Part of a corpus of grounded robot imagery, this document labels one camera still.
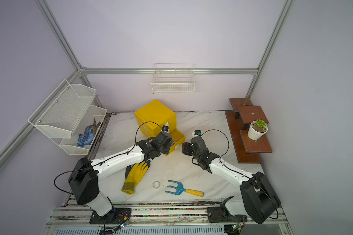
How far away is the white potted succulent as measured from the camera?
31.9 inches

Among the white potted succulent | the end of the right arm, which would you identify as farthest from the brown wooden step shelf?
the end of the right arm

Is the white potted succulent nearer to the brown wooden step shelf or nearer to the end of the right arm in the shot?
the brown wooden step shelf
